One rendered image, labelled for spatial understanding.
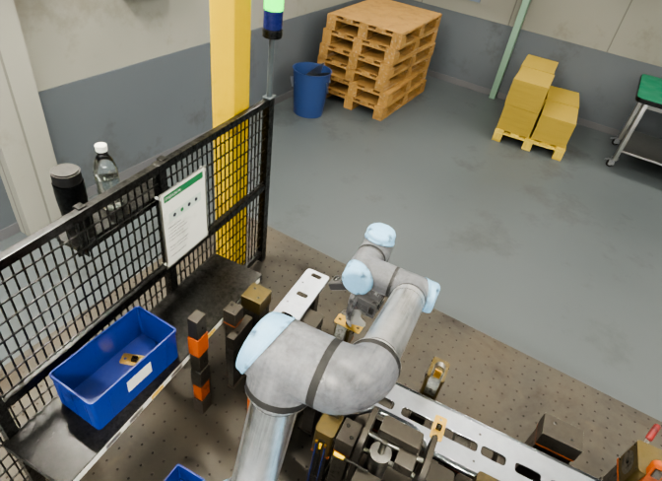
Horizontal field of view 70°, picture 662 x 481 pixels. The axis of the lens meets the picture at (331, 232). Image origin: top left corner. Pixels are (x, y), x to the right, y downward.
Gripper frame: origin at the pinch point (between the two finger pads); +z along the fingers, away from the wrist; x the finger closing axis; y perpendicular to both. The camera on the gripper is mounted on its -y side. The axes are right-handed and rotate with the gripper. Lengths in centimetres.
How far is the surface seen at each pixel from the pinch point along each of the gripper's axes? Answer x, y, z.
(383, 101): 398, -140, 103
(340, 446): -26.1, 13.6, 17.1
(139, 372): -40, -44, 15
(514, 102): 448, -10, 76
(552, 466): 8, 69, 25
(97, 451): -59, -41, 25
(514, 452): 6, 58, 25
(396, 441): -21.5, 26.2, 8.6
